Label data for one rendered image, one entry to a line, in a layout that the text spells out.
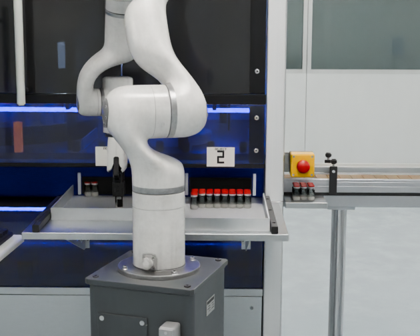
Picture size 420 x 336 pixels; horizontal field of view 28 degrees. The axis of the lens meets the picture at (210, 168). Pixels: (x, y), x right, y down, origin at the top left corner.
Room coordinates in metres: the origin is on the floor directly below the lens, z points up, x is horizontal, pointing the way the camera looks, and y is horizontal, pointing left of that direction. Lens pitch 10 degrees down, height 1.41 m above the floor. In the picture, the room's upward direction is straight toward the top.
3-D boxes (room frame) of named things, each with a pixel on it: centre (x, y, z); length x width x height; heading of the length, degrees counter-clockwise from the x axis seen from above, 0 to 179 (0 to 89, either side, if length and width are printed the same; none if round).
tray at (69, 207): (2.43, 0.31, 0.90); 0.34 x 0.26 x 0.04; 179
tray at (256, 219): (2.32, -0.03, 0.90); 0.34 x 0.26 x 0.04; 179
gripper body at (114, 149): (2.32, 0.26, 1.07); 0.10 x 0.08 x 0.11; 179
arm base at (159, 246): (1.87, 0.12, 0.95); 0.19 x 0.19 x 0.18
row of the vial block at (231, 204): (2.43, -0.03, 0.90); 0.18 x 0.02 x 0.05; 89
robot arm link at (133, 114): (1.86, 0.15, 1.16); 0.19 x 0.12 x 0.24; 107
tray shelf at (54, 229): (2.36, 0.14, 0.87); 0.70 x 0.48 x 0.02; 89
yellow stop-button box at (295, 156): (2.54, -0.28, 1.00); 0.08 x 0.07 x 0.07; 179
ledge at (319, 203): (2.58, -0.30, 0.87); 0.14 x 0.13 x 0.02; 179
